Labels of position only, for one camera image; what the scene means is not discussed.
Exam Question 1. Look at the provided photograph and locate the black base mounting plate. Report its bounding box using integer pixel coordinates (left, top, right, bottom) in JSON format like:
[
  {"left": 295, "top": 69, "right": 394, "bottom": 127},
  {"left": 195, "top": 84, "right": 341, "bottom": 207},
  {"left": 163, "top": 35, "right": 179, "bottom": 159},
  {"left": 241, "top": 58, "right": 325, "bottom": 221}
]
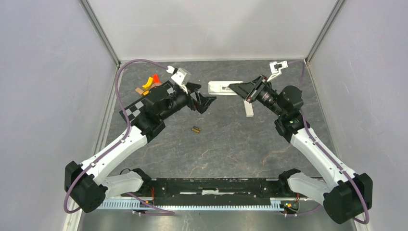
[{"left": 136, "top": 178, "right": 300, "bottom": 206}]

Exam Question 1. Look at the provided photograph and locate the brown toy block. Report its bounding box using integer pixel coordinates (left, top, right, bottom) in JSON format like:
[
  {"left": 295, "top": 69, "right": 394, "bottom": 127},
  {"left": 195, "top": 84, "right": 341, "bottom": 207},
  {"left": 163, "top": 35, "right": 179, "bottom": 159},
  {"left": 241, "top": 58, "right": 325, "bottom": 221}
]
[{"left": 135, "top": 88, "right": 144, "bottom": 95}]

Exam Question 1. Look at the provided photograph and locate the white remote control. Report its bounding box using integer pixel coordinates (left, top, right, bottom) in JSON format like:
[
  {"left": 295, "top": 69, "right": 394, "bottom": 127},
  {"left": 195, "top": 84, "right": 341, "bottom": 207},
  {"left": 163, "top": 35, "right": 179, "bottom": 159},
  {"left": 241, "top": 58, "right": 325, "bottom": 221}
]
[
  {"left": 243, "top": 100, "right": 254, "bottom": 118},
  {"left": 207, "top": 81, "right": 242, "bottom": 95}
]

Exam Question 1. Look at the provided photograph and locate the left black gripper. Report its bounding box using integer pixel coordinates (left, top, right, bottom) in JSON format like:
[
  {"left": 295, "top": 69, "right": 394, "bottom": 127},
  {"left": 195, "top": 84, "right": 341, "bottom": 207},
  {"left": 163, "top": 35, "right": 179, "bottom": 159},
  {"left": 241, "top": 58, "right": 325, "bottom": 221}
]
[{"left": 159, "top": 82, "right": 217, "bottom": 120}]

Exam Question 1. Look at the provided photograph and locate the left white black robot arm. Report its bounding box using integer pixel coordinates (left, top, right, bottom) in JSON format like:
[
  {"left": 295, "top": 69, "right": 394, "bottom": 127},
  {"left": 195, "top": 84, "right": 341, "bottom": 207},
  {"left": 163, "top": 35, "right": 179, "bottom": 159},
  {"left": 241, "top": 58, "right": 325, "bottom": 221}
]
[{"left": 64, "top": 81, "right": 216, "bottom": 213}]

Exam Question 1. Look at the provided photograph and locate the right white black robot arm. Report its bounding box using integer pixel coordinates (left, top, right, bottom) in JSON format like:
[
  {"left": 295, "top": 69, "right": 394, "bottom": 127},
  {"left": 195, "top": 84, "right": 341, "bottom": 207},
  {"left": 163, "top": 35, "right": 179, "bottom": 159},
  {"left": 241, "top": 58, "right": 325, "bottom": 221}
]
[{"left": 228, "top": 75, "right": 373, "bottom": 224}]

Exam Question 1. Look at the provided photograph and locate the red toy block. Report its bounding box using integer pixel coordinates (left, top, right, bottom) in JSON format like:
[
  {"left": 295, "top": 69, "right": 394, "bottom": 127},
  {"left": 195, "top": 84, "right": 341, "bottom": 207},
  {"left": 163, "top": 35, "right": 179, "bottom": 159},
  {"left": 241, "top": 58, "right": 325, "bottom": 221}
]
[{"left": 153, "top": 74, "right": 160, "bottom": 83}]

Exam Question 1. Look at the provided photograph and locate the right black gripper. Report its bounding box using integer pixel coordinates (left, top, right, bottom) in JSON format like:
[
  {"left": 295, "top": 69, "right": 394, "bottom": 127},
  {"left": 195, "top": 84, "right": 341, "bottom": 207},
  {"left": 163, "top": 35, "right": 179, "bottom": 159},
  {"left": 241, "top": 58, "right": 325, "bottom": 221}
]
[{"left": 229, "top": 74, "right": 285, "bottom": 117}]

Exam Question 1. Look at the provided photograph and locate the checkerboard calibration plate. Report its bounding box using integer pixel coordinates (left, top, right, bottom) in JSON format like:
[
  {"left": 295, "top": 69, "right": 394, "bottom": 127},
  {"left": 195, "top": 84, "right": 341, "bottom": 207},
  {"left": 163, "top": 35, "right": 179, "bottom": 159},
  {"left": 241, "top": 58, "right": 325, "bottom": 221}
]
[{"left": 125, "top": 81, "right": 175, "bottom": 123}]

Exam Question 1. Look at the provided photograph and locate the white slotted cable duct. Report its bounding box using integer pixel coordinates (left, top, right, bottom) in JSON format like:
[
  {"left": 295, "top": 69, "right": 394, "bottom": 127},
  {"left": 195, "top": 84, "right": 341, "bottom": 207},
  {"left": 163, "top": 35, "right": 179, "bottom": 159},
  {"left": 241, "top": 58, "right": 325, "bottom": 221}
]
[{"left": 98, "top": 197, "right": 298, "bottom": 212}]

